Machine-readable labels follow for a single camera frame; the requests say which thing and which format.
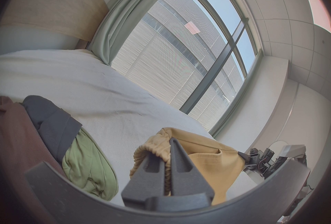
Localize bed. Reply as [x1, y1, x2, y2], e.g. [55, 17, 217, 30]
[0, 0, 259, 208]

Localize ceiling light panel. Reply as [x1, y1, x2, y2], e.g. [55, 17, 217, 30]
[306, 0, 331, 33]

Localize green garment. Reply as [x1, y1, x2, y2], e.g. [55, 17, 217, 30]
[62, 129, 119, 201]

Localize black garment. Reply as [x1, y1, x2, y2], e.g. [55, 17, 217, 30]
[22, 95, 83, 164]

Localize window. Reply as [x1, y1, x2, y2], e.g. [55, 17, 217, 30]
[110, 0, 264, 138]

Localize blue-green curtain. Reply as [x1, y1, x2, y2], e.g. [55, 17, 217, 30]
[89, 0, 210, 66]

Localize brown shorts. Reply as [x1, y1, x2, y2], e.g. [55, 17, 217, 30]
[0, 96, 65, 179]

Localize tan shorts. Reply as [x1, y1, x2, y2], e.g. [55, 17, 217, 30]
[129, 127, 246, 205]

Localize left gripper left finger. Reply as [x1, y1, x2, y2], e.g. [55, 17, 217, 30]
[122, 154, 166, 208]

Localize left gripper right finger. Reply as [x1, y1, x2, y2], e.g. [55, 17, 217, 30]
[169, 137, 215, 206]

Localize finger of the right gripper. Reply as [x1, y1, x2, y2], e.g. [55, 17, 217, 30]
[238, 152, 251, 164]

